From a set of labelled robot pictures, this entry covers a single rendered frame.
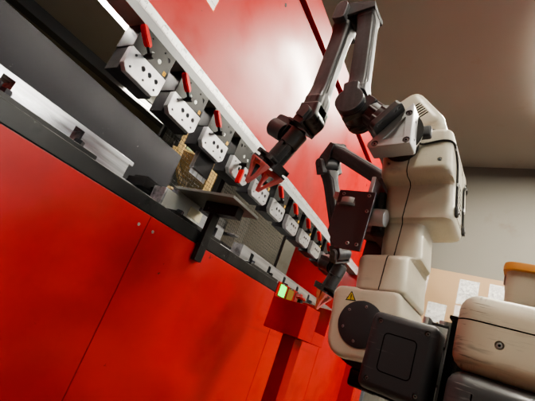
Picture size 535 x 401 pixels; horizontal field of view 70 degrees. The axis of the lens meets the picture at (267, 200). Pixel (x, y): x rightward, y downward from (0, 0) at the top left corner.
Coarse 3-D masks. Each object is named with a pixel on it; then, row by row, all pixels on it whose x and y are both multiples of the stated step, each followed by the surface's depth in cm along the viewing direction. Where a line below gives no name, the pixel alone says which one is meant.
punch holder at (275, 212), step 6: (276, 186) 194; (270, 192) 194; (276, 192) 193; (270, 198) 192; (276, 198) 194; (288, 198) 205; (264, 204) 192; (270, 204) 190; (276, 204) 195; (282, 204) 200; (258, 210) 193; (264, 210) 191; (270, 210) 190; (276, 210) 195; (282, 210) 200; (264, 216) 199; (270, 216) 196; (276, 216) 196; (282, 216) 201; (276, 222) 201
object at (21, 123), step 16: (0, 96) 77; (0, 112) 77; (16, 112) 79; (16, 128) 80; (32, 128) 82; (48, 144) 85; (64, 144) 89; (64, 160) 89; (80, 160) 92; (96, 176) 96; (112, 176) 100; (128, 192) 105; (144, 208) 111; (160, 208) 116; (176, 224) 122; (192, 240) 130; (224, 256) 146; (256, 272) 167; (272, 288) 181
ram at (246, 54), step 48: (192, 0) 130; (240, 0) 150; (288, 0) 179; (192, 48) 132; (240, 48) 154; (288, 48) 185; (240, 96) 159; (288, 96) 191; (336, 96) 239; (288, 192) 204
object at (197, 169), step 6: (198, 150) 148; (198, 156) 147; (204, 156) 149; (192, 162) 146; (198, 162) 147; (204, 162) 150; (210, 162) 153; (192, 168) 146; (198, 168) 148; (204, 168) 150; (210, 168) 154; (192, 174) 147; (198, 174) 149; (204, 174) 151; (198, 180) 150; (204, 180) 153
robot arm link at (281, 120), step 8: (304, 104) 105; (296, 112) 106; (304, 112) 104; (272, 120) 112; (280, 120) 112; (288, 120) 110; (296, 120) 105; (272, 128) 111; (280, 128) 109; (304, 128) 106; (272, 136) 113; (312, 136) 109
